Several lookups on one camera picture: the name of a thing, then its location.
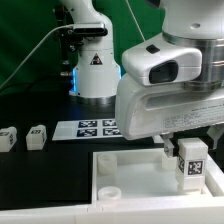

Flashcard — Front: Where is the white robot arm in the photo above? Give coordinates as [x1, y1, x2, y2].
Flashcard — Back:
[61, 0, 224, 155]

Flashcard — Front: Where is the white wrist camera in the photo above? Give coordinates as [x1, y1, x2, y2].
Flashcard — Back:
[122, 36, 202, 86]

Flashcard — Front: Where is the white L-shaped fence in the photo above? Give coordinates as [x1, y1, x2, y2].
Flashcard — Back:
[0, 195, 224, 224]

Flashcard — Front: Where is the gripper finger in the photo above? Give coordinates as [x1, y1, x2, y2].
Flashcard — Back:
[162, 133, 179, 157]
[207, 124, 224, 150]

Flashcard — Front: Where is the white marker sheet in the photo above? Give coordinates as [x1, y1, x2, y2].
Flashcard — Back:
[52, 118, 121, 141]

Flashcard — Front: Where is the white square tabletop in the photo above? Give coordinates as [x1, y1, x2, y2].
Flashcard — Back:
[90, 148, 224, 205]

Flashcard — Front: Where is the white cable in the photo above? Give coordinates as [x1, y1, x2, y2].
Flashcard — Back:
[0, 0, 148, 91]

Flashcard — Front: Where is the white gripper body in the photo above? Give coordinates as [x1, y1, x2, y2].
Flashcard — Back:
[115, 74, 224, 140]

